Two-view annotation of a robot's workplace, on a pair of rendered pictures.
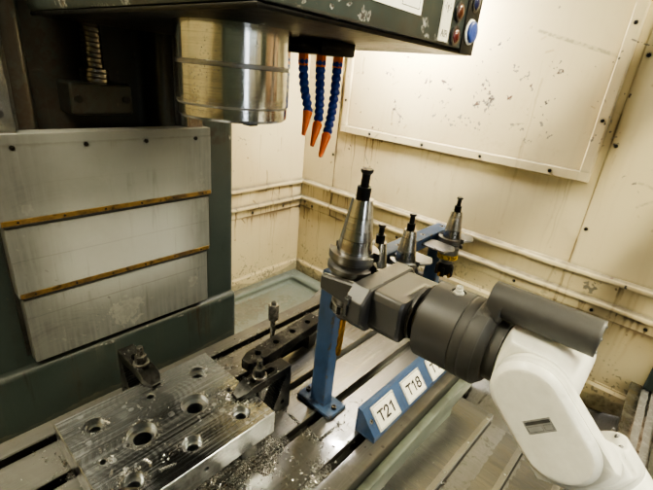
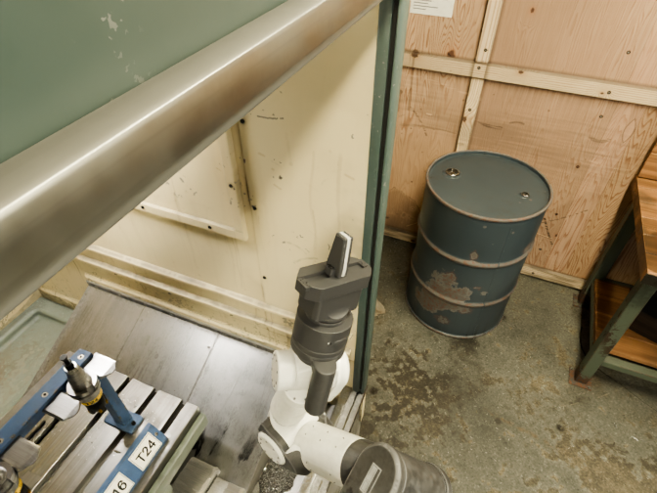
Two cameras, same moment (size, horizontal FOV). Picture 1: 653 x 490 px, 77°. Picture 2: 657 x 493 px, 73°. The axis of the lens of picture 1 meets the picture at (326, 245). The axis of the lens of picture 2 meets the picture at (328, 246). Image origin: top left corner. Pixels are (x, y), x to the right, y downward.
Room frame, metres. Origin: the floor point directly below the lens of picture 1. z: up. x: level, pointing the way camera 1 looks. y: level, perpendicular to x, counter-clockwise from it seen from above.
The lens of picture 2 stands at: (0.30, -0.68, 2.13)
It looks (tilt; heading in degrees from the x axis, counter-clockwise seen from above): 43 degrees down; 343
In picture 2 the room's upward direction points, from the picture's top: straight up
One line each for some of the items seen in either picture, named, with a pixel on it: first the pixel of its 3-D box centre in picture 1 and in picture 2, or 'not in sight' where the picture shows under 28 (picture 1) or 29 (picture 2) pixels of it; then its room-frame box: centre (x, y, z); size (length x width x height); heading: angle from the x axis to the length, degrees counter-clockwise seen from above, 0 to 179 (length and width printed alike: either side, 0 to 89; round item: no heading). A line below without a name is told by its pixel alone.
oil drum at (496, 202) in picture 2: not in sight; (468, 246); (1.81, -1.96, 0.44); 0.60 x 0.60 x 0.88
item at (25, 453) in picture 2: (417, 258); (21, 454); (0.84, -0.20, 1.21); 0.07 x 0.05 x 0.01; 50
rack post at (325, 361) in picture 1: (326, 347); not in sight; (0.70, -0.02, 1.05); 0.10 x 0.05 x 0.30; 50
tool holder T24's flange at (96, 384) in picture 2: (450, 241); (83, 385); (0.96, -0.31, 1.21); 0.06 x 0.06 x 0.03
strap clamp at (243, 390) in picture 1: (261, 388); not in sight; (0.65, 0.10, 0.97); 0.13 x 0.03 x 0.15; 140
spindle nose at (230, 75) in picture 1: (233, 73); not in sight; (0.63, 0.16, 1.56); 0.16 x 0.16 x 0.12
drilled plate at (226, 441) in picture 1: (170, 428); not in sight; (0.54, 0.25, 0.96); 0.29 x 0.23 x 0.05; 140
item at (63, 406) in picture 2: (440, 246); (65, 407); (0.92, -0.27, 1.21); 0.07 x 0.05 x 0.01; 50
